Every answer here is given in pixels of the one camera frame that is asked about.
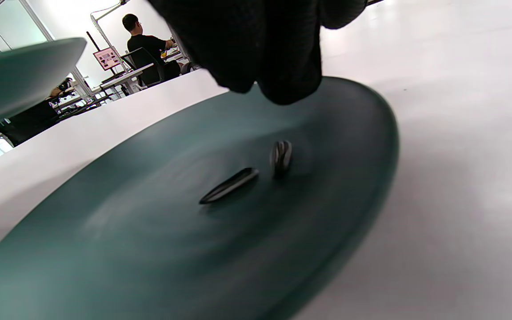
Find pink screen monitor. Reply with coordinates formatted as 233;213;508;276
93;47;122;72

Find black background chair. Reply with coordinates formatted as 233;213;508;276
120;47;182;87

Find teal plate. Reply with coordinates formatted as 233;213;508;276
0;38;88;134
0;76;400;320

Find single striped sunflower seed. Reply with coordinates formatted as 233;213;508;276
269;140;293;178
199;168;260;205

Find white background desk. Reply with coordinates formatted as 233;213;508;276
98;62;154;96

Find person's right hand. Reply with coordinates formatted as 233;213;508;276
147;0;368;106

